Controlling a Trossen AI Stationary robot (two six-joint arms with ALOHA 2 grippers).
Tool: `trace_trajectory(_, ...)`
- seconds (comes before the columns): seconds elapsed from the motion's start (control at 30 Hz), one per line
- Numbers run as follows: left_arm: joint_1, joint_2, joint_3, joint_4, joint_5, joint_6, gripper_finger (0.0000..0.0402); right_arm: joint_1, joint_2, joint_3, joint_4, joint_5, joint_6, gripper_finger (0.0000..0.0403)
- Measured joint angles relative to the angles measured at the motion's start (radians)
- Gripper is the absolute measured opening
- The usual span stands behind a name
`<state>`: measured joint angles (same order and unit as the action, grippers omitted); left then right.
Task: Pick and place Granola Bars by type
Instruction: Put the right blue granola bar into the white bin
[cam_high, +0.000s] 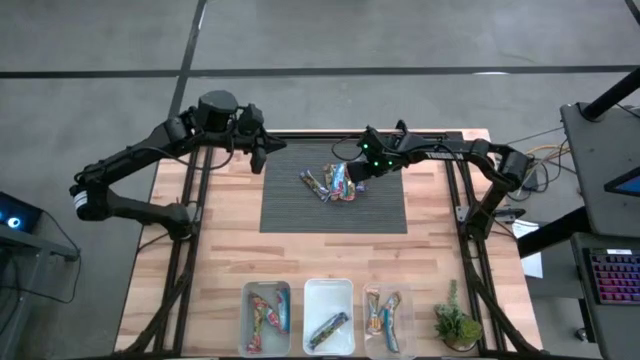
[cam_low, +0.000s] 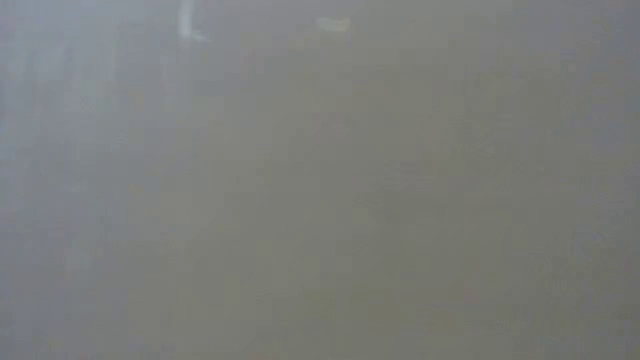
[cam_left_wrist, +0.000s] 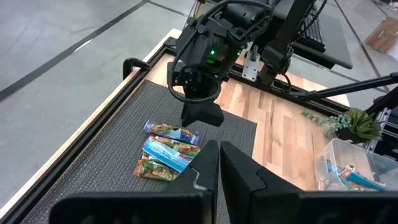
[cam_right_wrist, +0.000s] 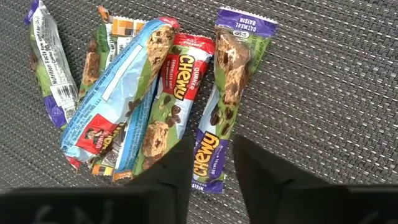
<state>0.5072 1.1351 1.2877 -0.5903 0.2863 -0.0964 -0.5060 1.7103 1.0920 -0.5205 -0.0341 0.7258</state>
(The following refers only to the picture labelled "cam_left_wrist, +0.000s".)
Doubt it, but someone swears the black diagonal frame strut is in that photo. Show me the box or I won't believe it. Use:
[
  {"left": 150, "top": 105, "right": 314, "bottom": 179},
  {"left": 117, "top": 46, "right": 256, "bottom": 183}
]
[{"left": 292, "top": 72, "right": 398, "bottom": 102}]

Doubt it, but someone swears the bright blue wrapper granola bar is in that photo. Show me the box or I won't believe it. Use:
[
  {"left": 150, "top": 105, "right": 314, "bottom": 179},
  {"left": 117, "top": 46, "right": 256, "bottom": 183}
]
[
  {"left": 142, "top": 139, "right": 193, "bottom": 174},
  {"left": 325, "top": 159, "right": 343, "bottom": 187}
]

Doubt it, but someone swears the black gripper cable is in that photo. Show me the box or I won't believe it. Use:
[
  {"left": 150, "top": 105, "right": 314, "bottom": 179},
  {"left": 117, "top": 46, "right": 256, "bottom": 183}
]
[{"left": 167, "top": 0, "right": 274, "bottom": 104}]

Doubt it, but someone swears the brown cardboard box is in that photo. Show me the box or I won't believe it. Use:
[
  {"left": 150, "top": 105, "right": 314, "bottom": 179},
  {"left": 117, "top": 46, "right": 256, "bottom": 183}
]
[{"left": 364, "top": 15, "right": 398, "bottom": 62}]

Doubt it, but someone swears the black equipment cart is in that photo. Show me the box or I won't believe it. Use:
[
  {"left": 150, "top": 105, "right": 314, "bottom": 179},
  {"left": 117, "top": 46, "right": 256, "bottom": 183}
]
[{"left": 273, "top": 0, "right": 354, "bottom": 70}]

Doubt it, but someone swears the black aluminium table frame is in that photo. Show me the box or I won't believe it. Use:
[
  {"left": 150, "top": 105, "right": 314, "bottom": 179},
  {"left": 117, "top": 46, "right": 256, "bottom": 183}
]
[{"left": 0, "top": 35, "right": 351, "bottom": 224}]

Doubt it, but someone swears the silver metal mounting bracket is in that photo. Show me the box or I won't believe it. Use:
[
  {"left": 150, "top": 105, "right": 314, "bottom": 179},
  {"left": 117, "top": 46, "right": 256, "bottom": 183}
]
[{"left": 241, "top": 43, "right": 261, "bottom": 82}]

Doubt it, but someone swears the gray woven placemat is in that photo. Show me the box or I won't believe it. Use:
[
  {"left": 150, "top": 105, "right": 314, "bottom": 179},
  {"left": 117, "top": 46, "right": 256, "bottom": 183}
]
[{"left": 20, "top": 79, "right": 257, "bottom": 224}]

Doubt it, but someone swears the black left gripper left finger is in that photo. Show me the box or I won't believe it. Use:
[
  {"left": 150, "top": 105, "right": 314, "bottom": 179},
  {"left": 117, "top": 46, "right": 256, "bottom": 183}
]
[{"left": 49, "top": 139, "right": 220, "bottom": 224}]

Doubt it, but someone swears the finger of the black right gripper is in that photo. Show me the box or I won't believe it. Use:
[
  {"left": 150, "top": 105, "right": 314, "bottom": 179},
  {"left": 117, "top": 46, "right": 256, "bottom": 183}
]
[
  {"left": 201, "top": 102, "right": 225, "bottom": 128},
  {"left": 181, "top": 104, "right": 203, "bottom": 127}
]

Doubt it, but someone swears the artificial green succulent plant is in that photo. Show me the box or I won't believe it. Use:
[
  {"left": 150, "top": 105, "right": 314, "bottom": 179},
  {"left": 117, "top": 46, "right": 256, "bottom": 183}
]
[{"left": 335, "top": 107, "right": 383, "bottom": 144}]

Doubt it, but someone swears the translucent plastic storage bin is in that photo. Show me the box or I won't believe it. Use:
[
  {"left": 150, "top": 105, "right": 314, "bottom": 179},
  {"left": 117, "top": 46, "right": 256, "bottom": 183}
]
[{"left": 313, "top": 138, "right": 398, "bottom": 192}]

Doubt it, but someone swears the purple-label Chewy granola bar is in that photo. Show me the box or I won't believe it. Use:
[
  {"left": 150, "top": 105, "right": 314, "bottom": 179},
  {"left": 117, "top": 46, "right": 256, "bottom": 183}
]
[{"left": 143, "top": 119, "right": 201, "bottom": 146}]

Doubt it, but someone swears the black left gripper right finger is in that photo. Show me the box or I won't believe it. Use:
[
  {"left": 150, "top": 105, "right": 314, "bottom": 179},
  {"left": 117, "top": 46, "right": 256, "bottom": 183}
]
[{"left": 220, "top": 140, "right": 398, "bottom": 224}]

